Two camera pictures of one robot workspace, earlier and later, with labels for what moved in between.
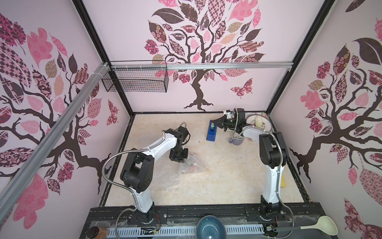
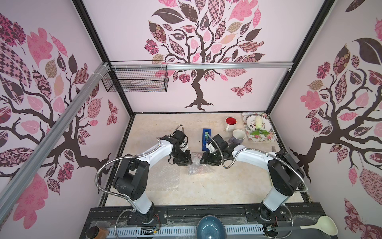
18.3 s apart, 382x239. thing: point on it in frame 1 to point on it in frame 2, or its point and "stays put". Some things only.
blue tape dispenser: [212, 131] to [204, 148]
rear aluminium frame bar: [204, 65] stays put
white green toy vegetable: [258, 121] stays put
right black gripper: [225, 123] to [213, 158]
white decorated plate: [266, 124] stays put
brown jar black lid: [95, 233] stays put
